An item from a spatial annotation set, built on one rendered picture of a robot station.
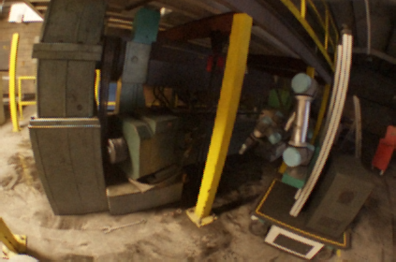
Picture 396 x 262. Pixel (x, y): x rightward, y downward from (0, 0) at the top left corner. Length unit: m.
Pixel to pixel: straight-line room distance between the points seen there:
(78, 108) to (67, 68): 0.27
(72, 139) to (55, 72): 0.46
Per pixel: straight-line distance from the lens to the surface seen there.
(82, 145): 1.26
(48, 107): 1.25
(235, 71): 1.07
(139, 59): 1.76
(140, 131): 1.13
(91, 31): 1.21
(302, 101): 0.99
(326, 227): 1.48
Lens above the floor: 1.23
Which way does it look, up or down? 13 degrees down
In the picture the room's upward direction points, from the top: 10 degrees clockwise
